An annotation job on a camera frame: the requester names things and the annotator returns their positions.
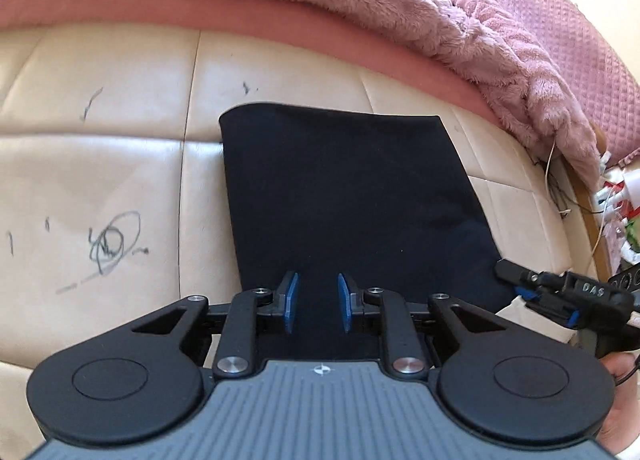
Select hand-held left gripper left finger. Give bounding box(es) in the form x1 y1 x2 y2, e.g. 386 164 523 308
131 271 301 380

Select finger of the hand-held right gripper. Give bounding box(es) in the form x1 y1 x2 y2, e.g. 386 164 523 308
515 285 582 330
494 260 571 292

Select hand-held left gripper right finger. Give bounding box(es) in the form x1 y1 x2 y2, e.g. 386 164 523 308
337 272 508 381

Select black pants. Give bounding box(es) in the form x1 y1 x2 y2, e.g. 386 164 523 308
219 102 517 362

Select person's right hand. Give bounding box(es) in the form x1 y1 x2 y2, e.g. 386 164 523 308
599 351 640 458

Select white charger plug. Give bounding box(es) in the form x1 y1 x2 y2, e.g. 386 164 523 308
594 172 640 207

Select pink quilted headboard cover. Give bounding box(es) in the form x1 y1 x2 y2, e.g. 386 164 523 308
467 0 640 167

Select cream leather bed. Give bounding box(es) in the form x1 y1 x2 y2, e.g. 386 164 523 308
0 22 601 443

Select salmon pink bed sheet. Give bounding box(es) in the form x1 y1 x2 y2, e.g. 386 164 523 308
0 0 503 122

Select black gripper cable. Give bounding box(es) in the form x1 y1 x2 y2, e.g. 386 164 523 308
614 354 640 387

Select thin black cable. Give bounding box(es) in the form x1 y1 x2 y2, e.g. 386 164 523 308
529 154 607 217

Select thin white cable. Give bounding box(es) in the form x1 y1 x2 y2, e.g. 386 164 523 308
544 140 558 193

